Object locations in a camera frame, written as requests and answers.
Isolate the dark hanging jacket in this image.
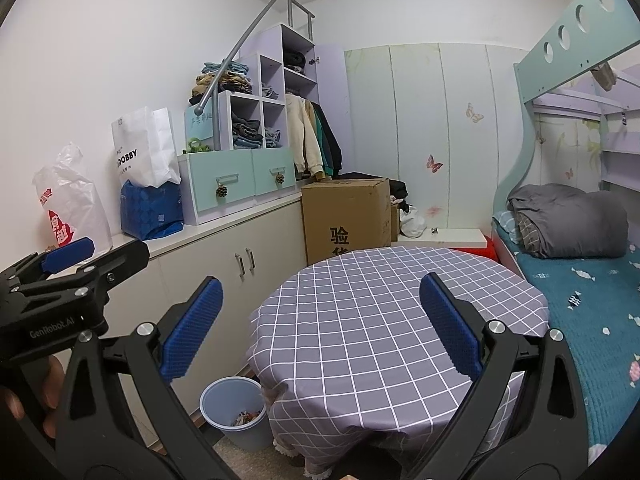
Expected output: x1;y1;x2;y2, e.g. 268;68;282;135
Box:
311;101;344;179

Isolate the lilac cubby shelf unit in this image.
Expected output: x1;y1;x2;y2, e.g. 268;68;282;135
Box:
185;24;346;181

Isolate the heap of colourful wrappers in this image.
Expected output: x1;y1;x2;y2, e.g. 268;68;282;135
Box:
230;410;264;429

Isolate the person's left hand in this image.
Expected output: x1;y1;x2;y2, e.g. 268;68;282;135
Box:
0;356;67;441

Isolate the blue plastic trash bin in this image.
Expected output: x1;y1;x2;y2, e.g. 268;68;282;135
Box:
200;376;273;451

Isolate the grey checked tablecloth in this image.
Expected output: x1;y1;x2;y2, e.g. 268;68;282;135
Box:
245;246;551;476

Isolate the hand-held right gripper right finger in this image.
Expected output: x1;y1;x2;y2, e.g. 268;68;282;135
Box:
410;272;593;480

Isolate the white red-print plastic bag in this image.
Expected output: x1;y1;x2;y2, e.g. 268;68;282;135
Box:
32;142;113;256

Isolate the grey metal handrail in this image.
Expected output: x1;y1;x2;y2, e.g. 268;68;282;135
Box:
194;0;316;116

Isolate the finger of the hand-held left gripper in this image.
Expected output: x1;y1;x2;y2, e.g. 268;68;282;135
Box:
0;236;96;283
15;240;151;307

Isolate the folded clothes pile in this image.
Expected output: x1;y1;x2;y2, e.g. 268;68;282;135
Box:
189;60;253;102

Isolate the grey folded blanket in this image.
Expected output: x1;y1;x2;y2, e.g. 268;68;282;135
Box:
507;183;630;259

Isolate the mint drawer unit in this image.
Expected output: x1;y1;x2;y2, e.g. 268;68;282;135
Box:
177;147;297;226

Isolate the plain white plastic bag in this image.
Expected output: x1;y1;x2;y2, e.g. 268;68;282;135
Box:
399;205;427;239

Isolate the large cardboard box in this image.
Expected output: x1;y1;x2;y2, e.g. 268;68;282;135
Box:
301;177;393;266

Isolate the white flat board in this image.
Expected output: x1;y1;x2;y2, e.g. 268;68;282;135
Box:
400;228;487;250

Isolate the cream hanging jacket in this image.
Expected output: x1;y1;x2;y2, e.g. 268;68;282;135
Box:
285;93;325;179

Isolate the black clothes heap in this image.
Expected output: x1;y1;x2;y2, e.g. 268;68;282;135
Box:
389;178;411;213

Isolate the red plastic stool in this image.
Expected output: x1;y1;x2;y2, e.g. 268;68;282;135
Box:
447;234;499;262

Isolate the white low cabinet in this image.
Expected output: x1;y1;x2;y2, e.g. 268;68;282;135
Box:
50;192;308;426

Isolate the blue patterned gift bag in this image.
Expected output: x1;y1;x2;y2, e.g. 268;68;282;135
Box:
120;180;185;241

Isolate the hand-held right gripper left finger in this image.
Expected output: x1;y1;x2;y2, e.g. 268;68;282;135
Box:
54;275;236;480

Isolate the mint bunk bed frame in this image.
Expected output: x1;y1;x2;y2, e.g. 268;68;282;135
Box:
492;0;640;281

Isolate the white paper bag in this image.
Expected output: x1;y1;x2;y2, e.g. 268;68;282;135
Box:
111;106;182;187

